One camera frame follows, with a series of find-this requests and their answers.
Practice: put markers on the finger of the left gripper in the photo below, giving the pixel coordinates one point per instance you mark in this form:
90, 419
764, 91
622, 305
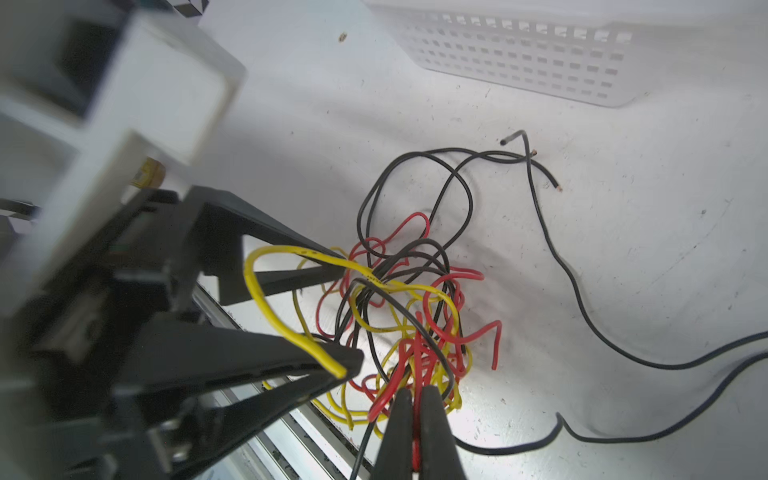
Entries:
224, 223

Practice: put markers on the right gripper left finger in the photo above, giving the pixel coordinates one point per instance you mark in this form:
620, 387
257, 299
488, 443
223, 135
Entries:
394, 460

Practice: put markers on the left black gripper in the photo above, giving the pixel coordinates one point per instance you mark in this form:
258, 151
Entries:
102, 378

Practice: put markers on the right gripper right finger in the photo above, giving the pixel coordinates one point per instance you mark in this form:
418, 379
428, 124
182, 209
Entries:
439, 458

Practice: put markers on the yellow liquid bottle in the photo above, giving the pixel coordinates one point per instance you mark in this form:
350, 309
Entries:
150, 175

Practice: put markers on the middle white plastic basket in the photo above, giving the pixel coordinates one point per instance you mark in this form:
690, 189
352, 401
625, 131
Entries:
598, 52

